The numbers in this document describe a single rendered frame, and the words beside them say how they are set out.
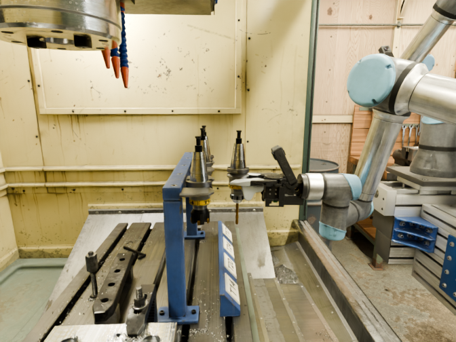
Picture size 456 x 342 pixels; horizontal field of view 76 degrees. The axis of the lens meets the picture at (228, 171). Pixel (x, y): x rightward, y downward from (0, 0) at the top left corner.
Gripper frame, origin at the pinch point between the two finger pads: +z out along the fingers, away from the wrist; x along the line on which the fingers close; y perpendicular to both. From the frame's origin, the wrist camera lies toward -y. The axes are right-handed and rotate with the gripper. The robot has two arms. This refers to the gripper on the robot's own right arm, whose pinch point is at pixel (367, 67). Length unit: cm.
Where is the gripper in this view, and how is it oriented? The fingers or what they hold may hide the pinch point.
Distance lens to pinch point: 174.3
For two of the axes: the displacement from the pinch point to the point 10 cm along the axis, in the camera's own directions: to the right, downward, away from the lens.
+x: 9.6, -1.9, 2.1
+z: -2.5, -2.2, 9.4
